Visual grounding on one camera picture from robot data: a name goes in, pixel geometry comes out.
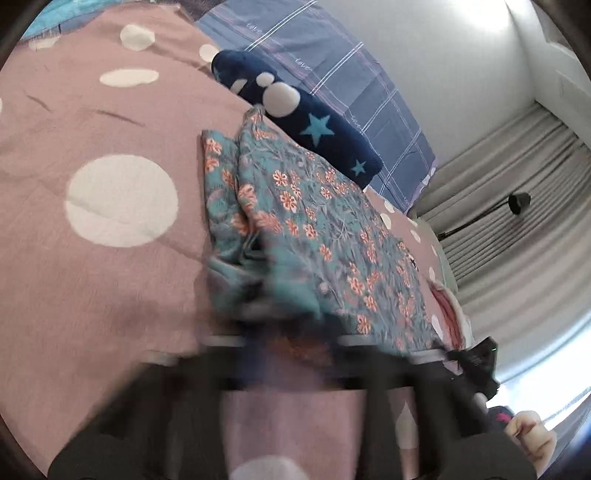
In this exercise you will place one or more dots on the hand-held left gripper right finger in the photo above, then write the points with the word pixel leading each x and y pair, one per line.
pixel 415 424

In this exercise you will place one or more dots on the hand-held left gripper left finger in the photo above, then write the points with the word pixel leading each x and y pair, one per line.
pixel 184 415

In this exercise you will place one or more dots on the teal floral shirt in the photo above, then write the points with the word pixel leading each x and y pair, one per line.
pixel 323 230

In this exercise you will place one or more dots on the pink folded clothes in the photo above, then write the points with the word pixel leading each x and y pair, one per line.
pixel 450 314

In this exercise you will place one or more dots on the person's right hand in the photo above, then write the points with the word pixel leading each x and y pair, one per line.
pixel 531 438

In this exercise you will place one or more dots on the white fuzzy sleeve cuff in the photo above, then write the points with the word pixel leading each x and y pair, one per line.
pixel 270 468

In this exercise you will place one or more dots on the grey curtain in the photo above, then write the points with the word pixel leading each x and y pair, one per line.
pixel 531 230

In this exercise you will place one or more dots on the black floor lamp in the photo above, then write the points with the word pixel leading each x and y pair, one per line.
pixel 519 202

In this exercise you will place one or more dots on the pink dotted bedspread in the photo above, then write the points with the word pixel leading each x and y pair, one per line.
pixel 115 115

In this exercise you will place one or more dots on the navy star plush cloth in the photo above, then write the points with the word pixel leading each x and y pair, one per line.
pixel 295 115

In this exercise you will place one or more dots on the teal patchwork blanket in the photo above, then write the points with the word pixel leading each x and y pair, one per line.
pixel 60 14

